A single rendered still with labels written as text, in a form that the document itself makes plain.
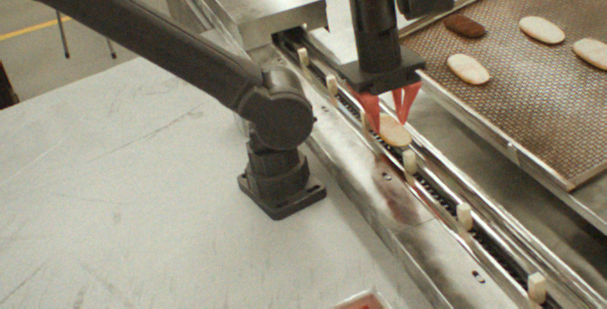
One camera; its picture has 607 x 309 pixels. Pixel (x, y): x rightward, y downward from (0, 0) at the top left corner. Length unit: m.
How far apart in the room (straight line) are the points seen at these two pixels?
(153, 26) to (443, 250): 0.42
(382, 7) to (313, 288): 0.35
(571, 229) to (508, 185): 0.11
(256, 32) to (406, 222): 0.63
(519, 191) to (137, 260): 0.50
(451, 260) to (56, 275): 0.52
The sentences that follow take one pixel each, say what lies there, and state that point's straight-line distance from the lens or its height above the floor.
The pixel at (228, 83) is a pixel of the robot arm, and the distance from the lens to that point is 0.89.
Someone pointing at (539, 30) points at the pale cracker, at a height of 0.93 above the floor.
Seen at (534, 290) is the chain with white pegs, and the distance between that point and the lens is 0.76.
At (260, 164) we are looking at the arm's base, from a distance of 0.95.
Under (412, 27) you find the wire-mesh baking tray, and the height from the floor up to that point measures 0.90.
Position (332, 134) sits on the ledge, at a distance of 1.03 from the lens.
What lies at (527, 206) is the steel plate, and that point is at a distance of 0.93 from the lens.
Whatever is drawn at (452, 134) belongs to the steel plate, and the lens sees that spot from 1.08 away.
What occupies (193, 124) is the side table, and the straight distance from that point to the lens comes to 1.24.
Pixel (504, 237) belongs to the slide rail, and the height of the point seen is 0.85.
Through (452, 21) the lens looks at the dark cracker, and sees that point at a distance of 1.20.
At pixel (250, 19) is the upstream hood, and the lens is 1.35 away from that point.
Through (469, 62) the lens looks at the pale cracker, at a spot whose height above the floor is 0.91.
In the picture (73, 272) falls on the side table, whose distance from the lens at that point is 0.99.
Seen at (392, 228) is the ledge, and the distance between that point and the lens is 0.84.
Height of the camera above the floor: 1.38
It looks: 30 degrees down
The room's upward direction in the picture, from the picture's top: 12 degrees counter-clockwise
